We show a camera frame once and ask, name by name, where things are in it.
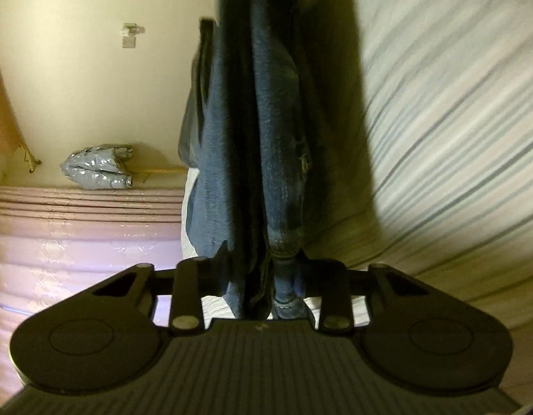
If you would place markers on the pink mattress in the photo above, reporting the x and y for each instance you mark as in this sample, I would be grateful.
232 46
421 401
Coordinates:
76 242

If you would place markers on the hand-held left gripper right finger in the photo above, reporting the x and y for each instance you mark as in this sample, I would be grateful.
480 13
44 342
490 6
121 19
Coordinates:
334 287

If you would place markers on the grey striped bed cover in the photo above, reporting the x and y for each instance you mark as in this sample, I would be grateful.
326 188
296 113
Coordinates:
443 95

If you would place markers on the silver plastic bag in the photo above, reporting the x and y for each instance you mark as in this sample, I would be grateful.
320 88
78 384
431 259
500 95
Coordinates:
96 166

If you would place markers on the wall socket with plug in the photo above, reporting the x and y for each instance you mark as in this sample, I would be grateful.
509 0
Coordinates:
130 34

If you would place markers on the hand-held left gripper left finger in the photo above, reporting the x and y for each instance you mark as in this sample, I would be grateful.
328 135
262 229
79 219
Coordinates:
186 285

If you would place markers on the blue denim jeans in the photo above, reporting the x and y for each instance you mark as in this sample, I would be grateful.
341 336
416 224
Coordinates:
266 116

